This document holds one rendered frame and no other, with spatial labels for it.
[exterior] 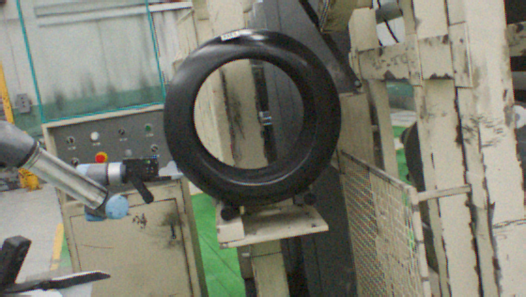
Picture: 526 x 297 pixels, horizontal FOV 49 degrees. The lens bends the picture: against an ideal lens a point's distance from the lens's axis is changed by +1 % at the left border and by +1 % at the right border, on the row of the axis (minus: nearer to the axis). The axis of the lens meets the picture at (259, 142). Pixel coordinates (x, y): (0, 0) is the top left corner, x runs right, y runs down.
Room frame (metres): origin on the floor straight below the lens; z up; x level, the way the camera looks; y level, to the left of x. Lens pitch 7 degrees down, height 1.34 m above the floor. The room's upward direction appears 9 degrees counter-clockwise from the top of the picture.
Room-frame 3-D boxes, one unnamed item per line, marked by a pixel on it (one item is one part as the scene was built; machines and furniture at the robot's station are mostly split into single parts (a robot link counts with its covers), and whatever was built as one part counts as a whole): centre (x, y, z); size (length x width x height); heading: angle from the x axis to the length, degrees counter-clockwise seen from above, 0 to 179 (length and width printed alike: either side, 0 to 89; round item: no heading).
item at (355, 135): (2.28, -0.35, 1.05); 0.20 x 0.15 x 0.30; 3
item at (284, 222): (2.04, 0.01, 0.80); 0.37 x 0.36 x 0.02; 93
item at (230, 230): (2.03, 0.15, 0.83); 0.36 x 0.09 x 0.06; 3
